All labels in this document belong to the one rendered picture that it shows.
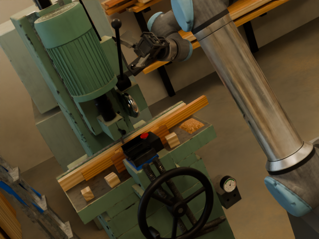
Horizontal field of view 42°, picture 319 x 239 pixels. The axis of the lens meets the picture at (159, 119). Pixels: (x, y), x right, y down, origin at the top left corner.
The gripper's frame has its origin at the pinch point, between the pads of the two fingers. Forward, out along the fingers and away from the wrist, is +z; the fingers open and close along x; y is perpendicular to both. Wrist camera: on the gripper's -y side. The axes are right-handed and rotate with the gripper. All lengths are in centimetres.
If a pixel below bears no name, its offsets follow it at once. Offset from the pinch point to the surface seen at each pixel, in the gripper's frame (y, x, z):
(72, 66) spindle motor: -10.2, -4.2, 13.4
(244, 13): -24, -81, -245
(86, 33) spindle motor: 0.0, -9.3, 10.2
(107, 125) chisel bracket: -25.3, 11.8, -1.7
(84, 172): -44.7, 18.6, 2.6
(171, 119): -18.7, 18.6, -28.5
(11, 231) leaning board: -196, -27, -51
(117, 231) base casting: -49, 43, 1
